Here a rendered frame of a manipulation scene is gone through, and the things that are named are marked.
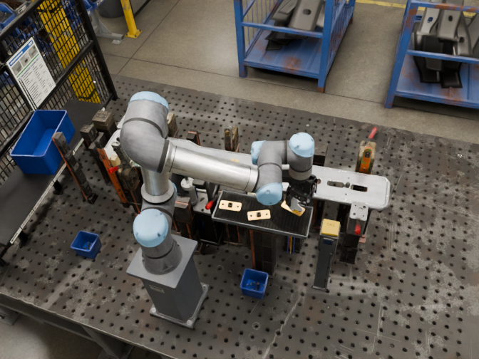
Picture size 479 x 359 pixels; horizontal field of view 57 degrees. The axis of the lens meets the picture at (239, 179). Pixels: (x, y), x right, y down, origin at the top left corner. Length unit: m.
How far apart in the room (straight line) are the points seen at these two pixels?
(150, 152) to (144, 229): 0.39
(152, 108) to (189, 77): 2.98
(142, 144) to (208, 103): 1.68
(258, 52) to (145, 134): 3.06
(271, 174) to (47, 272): 1.39
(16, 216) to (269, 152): 1.24
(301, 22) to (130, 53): 1.79
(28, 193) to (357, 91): 2.84
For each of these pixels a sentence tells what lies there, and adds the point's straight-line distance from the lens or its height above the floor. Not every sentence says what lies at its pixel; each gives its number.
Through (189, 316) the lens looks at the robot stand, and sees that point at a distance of 1.97.
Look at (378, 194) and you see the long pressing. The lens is 1.99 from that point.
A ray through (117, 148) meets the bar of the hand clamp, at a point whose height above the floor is 1.19.
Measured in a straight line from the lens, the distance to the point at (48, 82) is 2.47.
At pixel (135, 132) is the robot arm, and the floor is 1.74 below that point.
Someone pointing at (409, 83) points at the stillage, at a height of 0.16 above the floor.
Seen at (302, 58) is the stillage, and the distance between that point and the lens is 4.10.
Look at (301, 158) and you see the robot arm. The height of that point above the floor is 1.54.
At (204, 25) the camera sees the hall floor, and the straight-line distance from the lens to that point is 4.95.
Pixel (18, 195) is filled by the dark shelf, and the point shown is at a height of 1.03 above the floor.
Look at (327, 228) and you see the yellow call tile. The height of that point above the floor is 1.16.
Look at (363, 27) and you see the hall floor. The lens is 4.87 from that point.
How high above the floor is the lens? 2.54
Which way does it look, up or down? 51 degrees down
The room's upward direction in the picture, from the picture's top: 6 degrees counter-clockwise
